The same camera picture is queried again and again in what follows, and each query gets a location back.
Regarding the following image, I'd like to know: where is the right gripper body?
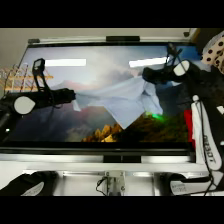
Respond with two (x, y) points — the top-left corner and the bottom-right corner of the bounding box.
(142, 66), (174, 85)

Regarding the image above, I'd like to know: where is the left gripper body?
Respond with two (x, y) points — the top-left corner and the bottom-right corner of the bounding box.
(49, 87), (77, 107)

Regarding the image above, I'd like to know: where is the light blue T-shirt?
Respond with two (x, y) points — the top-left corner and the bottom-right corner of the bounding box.
(71, 75), (164, 130)

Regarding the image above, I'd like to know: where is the red garment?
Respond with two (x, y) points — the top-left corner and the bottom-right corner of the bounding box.
(183, 109), (194, 144)

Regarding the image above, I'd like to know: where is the white black-dotted garment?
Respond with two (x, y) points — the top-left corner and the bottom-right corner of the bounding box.
(199, 31), (224, 75)

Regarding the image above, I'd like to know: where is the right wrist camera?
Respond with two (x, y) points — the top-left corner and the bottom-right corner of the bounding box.
(165, 42), (184, 68)

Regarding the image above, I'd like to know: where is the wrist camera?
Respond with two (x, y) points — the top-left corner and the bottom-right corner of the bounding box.
(165, 42), (184, 68)
(32, 58), (52, 92)

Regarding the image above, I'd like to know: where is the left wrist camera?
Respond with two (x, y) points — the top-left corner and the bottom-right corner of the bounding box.
(32, 58), (52, 92)

